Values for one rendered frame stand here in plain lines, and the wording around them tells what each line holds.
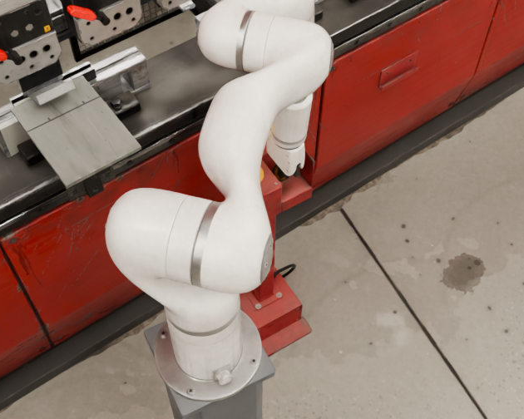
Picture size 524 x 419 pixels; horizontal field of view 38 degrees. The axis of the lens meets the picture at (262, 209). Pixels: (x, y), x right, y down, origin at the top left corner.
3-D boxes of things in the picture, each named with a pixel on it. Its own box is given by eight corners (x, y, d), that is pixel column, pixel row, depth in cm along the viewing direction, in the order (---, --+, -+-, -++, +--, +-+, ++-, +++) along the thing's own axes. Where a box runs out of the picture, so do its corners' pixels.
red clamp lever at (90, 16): (74, 9, 151) (111, 19, 158) (64, -2, 153) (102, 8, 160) (70, 17, 151) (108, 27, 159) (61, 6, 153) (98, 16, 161)
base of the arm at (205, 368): (280, 372, 132) (283, 325, 117) (180, 421, 127) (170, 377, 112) (233, 288, 142) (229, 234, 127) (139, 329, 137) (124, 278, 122)
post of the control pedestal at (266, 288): (259, 303, 239) (259, 204, 195) (250, 289, 241) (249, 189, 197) (274, 294, 240) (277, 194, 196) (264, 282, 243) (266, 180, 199)
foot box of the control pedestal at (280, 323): (260, 361, 240) (260, 345, 230) (221, 302, 252) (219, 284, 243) (313, 332, 246) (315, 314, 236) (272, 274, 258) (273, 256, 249)
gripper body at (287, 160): (263, 125, 177) (261, 151, 187) (288, 155, 173) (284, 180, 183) (289, 110, 180) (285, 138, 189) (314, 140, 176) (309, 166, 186)
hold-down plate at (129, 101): (29, 167, 174) (26, 159, 171) (19, 152, 176) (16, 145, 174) (141, 110, 184) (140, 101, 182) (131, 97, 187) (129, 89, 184)
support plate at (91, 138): (66, 189, 156) (66, 185, 155) (11, 111, 168) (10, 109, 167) (141, 149, 162) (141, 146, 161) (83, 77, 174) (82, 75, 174)
